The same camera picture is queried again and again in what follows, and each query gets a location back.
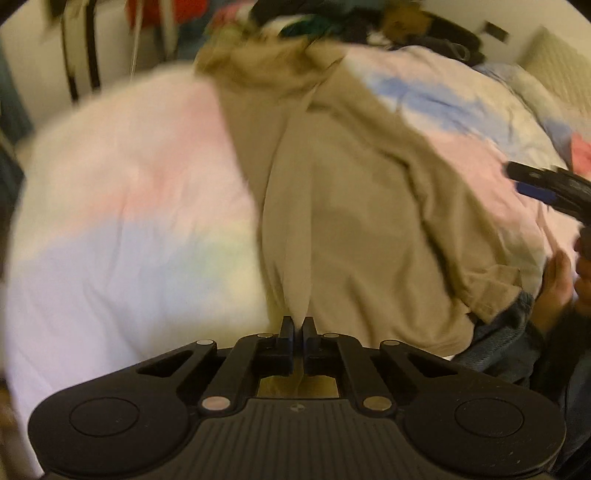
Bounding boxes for red cloth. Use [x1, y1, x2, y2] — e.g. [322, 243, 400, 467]
[127, 0, 185, 24]

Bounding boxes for light blue pillow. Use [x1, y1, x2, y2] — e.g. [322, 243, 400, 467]
[475, 62, 574, 153]

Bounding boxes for blue denim jeans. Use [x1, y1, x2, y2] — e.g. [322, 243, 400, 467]
[462, 291, 591, 480]

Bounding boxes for person's right hand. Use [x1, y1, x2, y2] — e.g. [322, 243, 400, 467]
[536, 251, 574, 331]

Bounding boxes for pastel tie-dye blanket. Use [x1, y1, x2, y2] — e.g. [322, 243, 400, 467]
[4, 46, 583, 462]

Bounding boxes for pile of clothes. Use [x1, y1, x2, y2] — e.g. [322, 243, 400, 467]
[208, 0, 485, 65]

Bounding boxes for beige pillow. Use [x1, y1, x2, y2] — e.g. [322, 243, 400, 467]
[519, 27, 591, 121]

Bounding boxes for black white upright frame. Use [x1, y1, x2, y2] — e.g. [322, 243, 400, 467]
[59, 0, 100, 100]

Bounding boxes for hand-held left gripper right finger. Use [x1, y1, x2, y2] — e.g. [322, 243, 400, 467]
[302, 316, 456, 415]

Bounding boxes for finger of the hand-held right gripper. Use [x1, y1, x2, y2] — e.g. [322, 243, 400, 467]
[506, 161, 557, 204]

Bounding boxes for small pink red fabric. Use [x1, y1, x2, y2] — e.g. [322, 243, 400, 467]
[570, 136, 591, 174]

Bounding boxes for beige t-shirt with white print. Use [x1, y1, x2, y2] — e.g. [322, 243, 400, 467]
[196, 34, 536, 358]

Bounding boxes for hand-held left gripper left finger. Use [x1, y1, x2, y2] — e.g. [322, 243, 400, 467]
[137, 316, 295, 415]

